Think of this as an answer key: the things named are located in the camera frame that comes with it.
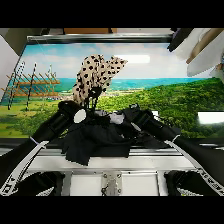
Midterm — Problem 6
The black garment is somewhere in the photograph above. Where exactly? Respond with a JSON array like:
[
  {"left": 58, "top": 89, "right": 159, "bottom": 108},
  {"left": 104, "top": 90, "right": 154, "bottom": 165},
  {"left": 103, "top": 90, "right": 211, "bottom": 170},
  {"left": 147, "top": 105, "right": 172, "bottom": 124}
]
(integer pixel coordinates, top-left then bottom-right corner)
[{"left": 60, "top": 109, "right": 175, "bottom": 167}]

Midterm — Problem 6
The cream black-spotted garment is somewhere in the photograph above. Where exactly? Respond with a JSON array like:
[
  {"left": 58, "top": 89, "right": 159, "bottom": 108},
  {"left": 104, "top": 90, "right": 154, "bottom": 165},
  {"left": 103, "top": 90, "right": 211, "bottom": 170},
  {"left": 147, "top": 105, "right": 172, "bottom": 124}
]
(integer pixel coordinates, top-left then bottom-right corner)
[{"left": 71, "top": 54, "right": 129, "bottom": 107}]

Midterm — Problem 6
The brown clothes hanger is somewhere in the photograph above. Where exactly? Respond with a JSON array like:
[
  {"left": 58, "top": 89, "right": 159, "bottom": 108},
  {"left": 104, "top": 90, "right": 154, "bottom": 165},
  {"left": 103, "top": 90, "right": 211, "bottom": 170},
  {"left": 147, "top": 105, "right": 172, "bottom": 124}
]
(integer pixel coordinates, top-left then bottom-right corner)
[{"left": 185, "top": 28, "right": 224, "bottom": 65}]

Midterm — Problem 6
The white garment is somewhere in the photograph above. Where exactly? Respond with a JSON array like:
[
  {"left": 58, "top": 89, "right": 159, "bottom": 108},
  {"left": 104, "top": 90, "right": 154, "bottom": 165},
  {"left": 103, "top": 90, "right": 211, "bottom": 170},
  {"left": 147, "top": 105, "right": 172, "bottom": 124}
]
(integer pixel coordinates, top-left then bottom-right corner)
[{"left": 173, "top": 28, "right": 224, "bottom": 78}]

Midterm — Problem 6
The silver frame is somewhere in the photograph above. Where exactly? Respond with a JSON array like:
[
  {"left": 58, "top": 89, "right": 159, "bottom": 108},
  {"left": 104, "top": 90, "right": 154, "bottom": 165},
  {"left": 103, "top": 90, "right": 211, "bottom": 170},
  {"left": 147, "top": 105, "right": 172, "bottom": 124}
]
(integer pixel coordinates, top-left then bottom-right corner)
[{"left": 0, "top": 33, "right": 224, "bottom": 197}]

